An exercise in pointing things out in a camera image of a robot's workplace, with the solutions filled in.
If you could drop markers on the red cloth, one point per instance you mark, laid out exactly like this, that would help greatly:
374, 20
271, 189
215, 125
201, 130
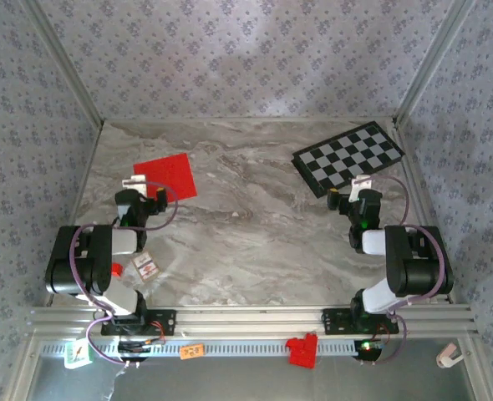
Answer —
171, 175

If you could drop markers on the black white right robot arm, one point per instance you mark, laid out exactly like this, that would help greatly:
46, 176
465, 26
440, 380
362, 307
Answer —
413, 259

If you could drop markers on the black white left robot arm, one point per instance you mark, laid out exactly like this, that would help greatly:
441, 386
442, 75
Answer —
75, 259

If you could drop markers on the green white square card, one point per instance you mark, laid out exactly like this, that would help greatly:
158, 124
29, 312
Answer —
78, 353

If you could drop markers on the black grey chessboard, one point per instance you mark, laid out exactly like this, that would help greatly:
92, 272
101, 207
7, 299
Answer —
347, 158

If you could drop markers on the brown white card packet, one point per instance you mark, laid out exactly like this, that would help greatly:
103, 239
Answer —
146, 267

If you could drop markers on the small red block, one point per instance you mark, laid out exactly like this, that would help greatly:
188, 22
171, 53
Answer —
117, 269

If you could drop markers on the red toy brick piece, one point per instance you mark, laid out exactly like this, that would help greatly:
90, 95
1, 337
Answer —
303, 353

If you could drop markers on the orange label tag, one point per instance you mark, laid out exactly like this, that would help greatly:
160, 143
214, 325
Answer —
192, 351

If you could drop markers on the pink white plastic hook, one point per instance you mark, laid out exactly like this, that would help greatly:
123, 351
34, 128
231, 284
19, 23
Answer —
445, 359

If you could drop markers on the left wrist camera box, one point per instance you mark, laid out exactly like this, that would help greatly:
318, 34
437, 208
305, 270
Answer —
130, 199

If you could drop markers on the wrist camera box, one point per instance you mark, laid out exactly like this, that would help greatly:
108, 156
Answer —
130, 199
372, 202

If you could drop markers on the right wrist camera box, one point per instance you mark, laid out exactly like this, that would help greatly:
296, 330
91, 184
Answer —
372, 202

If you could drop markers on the aluminium table side rail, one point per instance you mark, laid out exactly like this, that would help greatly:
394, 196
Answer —
411, 167
83, 179

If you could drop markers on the aluminium table end rail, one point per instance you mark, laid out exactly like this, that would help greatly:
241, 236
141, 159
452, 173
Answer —
250, 120

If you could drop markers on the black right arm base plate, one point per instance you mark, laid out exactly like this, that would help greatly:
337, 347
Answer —
334, 321

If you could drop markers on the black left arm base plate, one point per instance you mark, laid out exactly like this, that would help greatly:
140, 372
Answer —
165, 321

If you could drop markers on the aluminium mounting rail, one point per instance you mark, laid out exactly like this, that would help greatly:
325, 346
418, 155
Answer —
246, 321

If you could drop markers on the aluminium frame post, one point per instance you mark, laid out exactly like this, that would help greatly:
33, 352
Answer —
431, 62
65, 62

